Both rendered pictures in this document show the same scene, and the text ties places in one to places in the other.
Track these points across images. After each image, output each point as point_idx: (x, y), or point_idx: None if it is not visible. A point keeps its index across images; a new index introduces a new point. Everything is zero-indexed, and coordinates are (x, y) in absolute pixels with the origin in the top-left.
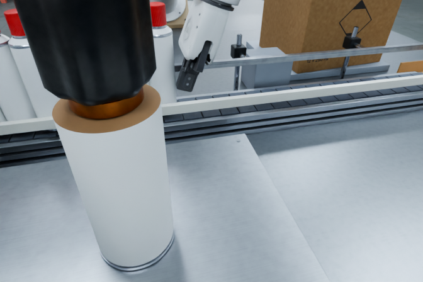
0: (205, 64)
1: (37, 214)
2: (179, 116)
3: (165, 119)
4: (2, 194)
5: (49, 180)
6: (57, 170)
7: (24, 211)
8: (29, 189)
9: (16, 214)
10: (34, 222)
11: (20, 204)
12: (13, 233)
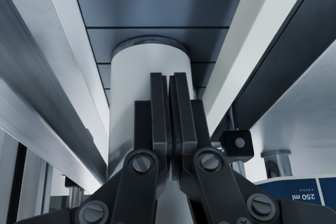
0: (64, 127)
1: (324, 135)
2: (211, 34)
3: (210, 60)
4: (271, 148)
5: (278, 136)
6: (266, 134)
7: (311, 139)
8: (279, 141)
9: (309, 141)
10: (333, 135)
11: (298, 141)
12: (332, 139)
